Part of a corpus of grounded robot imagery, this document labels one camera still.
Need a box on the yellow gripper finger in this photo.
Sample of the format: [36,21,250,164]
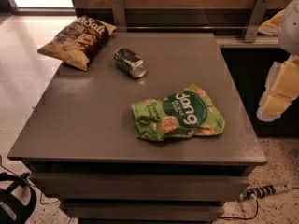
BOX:
[256,55,299,122]
[258,10,284,35]

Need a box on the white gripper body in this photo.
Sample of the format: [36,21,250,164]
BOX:
[278,0,299,55]

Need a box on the green soda can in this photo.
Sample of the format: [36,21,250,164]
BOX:
[114,48,147,78]

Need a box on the green dang chips bag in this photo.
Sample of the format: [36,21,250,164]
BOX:
[131,84,225,142]

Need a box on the striped power strip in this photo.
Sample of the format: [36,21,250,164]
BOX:
[239,183,292,202]

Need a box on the brown sea salt chips bag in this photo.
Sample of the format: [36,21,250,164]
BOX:
[37,15,116,71]

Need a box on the grey drawer cabinet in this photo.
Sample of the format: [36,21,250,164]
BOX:
[9,33,265,224]

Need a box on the black headset on floor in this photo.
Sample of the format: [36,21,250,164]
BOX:
[0,173,36,224]

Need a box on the right metal bracket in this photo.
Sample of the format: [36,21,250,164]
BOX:
[241,0,270,43]

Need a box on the metal bracket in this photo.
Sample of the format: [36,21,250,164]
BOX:
[111,0,127,32]
[241,0,270,43]

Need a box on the black cable on floor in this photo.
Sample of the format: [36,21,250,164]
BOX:
[218,198,260,221]

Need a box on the left metal bracket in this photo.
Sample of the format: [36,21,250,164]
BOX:
[111,0,127,32]

